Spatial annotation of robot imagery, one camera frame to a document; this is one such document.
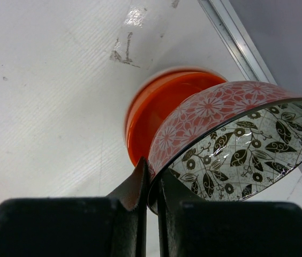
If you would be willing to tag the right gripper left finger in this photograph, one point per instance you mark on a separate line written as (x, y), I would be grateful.
(111, 225)

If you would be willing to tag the pink floral ceramic bowl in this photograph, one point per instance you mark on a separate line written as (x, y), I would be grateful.
(179, 144)

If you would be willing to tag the large orange ceramic bowl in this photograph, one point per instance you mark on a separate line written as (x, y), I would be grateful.
(156, 102)

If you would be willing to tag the aluminium table edge rail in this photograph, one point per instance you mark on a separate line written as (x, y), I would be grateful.
(260, 67)

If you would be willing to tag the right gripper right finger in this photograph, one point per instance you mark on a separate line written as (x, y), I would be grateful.
(191, 226)

